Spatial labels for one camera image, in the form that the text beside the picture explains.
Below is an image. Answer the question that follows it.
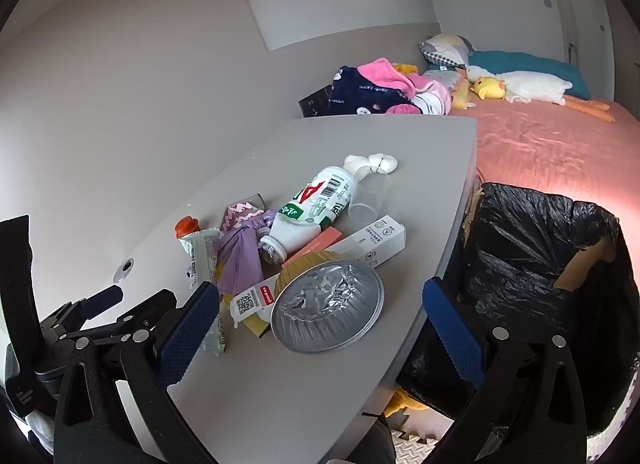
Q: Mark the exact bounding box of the purple plastic bag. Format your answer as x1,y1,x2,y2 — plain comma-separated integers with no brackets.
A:
216,209,281,297

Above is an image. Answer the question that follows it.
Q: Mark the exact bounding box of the clear plastic piece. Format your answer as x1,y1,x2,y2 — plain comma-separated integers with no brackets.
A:
227,192,266,211

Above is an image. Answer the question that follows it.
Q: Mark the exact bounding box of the yellow wrapper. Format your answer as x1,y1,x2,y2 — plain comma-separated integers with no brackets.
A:
240,311,273,339

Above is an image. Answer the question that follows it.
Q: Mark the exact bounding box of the person's dark pants leg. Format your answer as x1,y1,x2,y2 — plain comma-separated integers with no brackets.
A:
325,414,396,464

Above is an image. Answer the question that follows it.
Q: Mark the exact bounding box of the clear plastic cup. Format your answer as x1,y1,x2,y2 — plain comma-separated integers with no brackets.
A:
348,176,391,222

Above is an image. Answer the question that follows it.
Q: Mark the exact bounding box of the white tag with red label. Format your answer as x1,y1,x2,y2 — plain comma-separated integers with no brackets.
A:
231,280,278,322

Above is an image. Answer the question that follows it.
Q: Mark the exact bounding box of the cardboard bin with black bag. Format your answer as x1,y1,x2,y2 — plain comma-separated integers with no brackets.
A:
397,183,633,437

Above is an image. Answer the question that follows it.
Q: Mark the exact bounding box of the pink fleece cloth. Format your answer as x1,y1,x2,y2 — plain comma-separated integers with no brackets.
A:
357,58,453,116

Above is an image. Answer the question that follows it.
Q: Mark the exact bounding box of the yellow duck plush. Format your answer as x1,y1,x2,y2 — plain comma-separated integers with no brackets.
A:
472,76,507,100

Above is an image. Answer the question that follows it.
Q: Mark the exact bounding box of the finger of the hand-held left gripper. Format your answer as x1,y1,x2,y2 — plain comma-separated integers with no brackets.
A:
37,285,124,339
62,290,178,345

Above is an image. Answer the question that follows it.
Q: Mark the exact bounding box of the white green snack wrapper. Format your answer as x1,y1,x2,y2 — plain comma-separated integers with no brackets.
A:
180,228,230,357

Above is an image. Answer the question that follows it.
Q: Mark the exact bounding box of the navy printed blanket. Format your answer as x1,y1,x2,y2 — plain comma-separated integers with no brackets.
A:
327,66,421,116

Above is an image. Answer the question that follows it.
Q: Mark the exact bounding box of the white carton box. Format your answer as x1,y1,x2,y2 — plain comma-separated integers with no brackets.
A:
327,215,407,269

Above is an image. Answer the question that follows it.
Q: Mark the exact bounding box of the white goose plush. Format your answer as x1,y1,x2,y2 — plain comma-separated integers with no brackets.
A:
466,65,616,123

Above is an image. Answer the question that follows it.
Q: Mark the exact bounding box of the round foil tray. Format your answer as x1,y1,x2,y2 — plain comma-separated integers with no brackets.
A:
270,261,386,355

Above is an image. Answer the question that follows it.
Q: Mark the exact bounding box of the yellow plush item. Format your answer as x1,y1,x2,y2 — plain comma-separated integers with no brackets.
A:
382,386,426,417

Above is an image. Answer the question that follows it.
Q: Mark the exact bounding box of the black wall socket panel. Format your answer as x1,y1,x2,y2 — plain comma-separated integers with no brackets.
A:
298,85,333,119

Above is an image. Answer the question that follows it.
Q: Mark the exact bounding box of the pink card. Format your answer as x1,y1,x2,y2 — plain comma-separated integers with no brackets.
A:
285,225,344,265

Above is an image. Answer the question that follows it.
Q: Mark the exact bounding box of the grey patterned pillow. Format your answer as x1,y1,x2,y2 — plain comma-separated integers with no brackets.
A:
419,34,478,69

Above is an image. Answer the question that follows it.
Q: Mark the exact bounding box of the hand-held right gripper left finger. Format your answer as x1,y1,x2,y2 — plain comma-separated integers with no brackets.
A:
52,281,221,464

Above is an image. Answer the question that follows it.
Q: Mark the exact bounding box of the grey foam floor mat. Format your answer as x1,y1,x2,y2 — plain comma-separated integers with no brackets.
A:
390,426,451,464

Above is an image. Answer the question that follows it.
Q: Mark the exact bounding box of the white door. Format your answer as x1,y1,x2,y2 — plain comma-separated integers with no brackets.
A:
542,0,615,74

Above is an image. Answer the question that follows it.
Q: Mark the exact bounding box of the yellow striped cloth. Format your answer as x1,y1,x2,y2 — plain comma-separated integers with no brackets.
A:
451,78,476,109

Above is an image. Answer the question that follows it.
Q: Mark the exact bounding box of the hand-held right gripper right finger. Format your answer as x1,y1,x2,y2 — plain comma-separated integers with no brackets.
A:
421,277,587,464

